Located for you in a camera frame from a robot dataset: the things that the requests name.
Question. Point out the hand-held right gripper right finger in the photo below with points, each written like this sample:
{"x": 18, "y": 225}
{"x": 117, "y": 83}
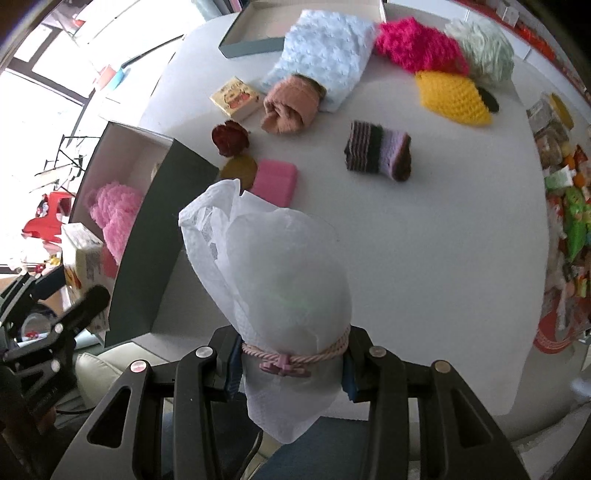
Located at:
{"x": 351, "y": 381}

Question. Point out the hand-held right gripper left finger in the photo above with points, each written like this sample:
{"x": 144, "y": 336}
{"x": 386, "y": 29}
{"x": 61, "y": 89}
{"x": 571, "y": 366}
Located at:
{"x": 233, "y": 369}

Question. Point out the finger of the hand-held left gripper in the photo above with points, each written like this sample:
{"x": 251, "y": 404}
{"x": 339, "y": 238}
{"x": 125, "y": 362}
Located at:
{"x": 90, "y": 300}
{"x": 27, "y": 288}

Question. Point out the yellow cartoon tissue pack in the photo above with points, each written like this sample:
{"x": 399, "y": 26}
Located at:
{"x": 233, "y": 99}
{"x": 85, "y": 263}

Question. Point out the dark grey cardboard box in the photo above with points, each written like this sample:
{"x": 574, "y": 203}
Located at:
{"x": 157, "y": 258}

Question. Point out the pink fluffy cloth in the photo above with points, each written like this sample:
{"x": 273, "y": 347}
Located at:
{"x": 115, "y": 217}

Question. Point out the pink sponge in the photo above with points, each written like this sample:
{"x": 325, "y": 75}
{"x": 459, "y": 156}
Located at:
{"x": 274, "y": 182}

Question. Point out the yellow brown soft pad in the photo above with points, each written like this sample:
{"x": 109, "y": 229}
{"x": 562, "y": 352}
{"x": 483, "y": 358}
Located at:
{"x": 238, "y": 170}

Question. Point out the brown purple striped knit cloth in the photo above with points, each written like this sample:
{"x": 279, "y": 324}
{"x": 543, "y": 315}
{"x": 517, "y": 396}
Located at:
{"x": 378, "y": 152}

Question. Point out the red plastic stool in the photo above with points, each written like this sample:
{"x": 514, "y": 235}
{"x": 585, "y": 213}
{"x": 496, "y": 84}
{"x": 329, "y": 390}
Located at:
{"x": 46, "y": 221}

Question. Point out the black folding chair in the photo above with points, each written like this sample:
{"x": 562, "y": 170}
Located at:
{"x": 60, "y": 161}

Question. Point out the dried red rose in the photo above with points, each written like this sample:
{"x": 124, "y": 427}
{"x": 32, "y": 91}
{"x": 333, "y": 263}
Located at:
{"x": 230, "y": 138}

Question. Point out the red and blue basin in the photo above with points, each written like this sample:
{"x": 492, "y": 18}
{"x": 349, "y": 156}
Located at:
{"x": 111, "y": 76}

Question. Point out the peach knitted rolled cloth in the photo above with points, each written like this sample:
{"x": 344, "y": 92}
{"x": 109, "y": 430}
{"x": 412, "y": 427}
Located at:
{"x": 291, "y": 106}

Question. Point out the pile of snack packets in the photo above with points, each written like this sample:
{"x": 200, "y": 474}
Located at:
{"x": 568, "y": 207}

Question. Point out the yellow foam fruit net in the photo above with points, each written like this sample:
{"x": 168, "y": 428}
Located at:
{"x": 455, "y": 99}

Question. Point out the black round pad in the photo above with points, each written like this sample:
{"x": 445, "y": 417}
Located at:
{"x": 488, "y": 99}

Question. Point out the blue grey shallow box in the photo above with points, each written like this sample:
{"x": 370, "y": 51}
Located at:
{"x": 258, "y": 27}

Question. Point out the light blue dotted blanket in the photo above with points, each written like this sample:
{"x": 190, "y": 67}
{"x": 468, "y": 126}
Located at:
{"x": 323, "y": 55}

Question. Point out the magenta fluffy cloth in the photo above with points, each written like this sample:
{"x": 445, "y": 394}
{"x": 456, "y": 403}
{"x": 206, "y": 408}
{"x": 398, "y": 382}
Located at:
{"x": 415, "y": 46}

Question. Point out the pale green fluffy scarf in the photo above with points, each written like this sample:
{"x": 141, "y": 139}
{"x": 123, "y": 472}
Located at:
{"x": 485, "y": 50}

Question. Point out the white and red shelf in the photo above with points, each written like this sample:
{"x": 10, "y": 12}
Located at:
{"x": 535, "y": 32}

